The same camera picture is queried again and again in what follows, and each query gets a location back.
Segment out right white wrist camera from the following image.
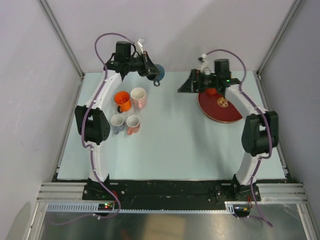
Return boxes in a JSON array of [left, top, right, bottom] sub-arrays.
[[198, 53, 210, 72]]

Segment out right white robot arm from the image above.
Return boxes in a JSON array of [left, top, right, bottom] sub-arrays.
[[177, 55, 279, 201]]

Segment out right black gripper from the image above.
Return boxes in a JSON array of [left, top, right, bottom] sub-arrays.
[[178, 69, 220, 94]]

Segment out aluminium rail bar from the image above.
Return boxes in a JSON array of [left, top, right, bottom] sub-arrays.
[[257, 183, 309, 204]]

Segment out red round tray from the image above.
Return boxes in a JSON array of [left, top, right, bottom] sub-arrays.
[[197, 92, 243, 124]]

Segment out white cable duct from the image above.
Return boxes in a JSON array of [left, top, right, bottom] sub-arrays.
[[46, 202, 236, 215]]

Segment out right aluminium frame post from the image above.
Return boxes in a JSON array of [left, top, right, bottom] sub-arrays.
[[256, 0, 305, 81]]

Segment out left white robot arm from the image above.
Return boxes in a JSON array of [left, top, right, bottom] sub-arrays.
[[74, 39, 165, 200]]

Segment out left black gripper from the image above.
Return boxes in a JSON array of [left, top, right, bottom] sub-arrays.
[[126, 51, 162, 78]]

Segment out small pink cup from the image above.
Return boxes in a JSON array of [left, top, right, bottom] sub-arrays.
[[205, 88, 217, 96]]

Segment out grey mug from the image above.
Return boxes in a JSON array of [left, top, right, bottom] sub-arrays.
[[110, 114, 125, 135]]

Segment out orange mug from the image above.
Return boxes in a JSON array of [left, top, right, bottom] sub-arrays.
[[113, 91, 132, 113]]

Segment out aluminium frame post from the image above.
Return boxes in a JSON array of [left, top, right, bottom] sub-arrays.
[[37, 0, 86, 81], [256, 0, 305, 81]]

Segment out left aluminium frame post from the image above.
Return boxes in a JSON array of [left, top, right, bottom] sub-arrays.
[[37, 0, 86, 81]]

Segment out pink mug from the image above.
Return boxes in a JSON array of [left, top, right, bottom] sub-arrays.
[[126, 115, 141, 135]]

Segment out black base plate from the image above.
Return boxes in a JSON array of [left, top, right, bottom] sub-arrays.
[[82, 180, 261, 211]]

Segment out pale pink cup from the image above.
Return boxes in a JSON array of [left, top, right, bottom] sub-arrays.
[[130, 87, 147, 110]]

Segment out blue mug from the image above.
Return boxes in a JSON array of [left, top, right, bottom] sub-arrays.
[[146, 64, 165, 87]]

